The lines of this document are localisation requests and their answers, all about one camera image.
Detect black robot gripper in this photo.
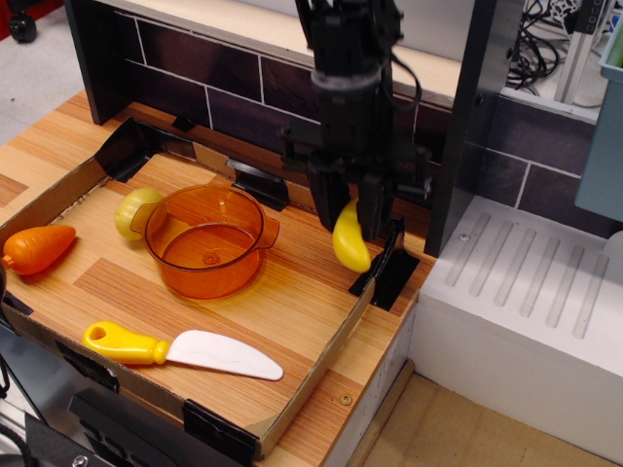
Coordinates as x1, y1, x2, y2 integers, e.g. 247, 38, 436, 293
280, 67, 431, 240

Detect yellow plastic toy banana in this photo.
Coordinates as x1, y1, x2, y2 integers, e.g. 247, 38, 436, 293
332, 199, 372, 273

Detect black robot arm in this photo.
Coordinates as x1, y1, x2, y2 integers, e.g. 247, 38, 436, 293
280, 1, 431, 240

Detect cardboard fence with black tape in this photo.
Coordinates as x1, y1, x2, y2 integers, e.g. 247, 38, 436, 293
1, 108, 427, 466

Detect orange transparent plastic pot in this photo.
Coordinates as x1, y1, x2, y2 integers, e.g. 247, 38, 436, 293
129, 185, 280, 300

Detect white toy sink drainboard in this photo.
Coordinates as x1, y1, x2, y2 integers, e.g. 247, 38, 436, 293
410, 198, 622, 463

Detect pale yellow toy vegetable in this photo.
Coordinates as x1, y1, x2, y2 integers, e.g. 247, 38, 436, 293
114, 188, 164, 241

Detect teal plastic bin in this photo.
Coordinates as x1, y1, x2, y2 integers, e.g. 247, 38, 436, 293
575, 19, 622, 222

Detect orange plastic toy carrot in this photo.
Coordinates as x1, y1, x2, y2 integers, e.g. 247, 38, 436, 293
1, 225, 76, 276

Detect black wheel of red cart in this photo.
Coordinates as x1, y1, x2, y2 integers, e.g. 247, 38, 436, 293
9, 12, 37, 44

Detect yellow handled white toy knife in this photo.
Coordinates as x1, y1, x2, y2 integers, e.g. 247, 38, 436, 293
82, 321, 284, 381

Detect dark grey vertical post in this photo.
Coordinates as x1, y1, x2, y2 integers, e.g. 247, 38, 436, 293
424, 0, 524, 257

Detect tangled black cables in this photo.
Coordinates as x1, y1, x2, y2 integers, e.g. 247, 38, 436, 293
505, 0, 578, 91

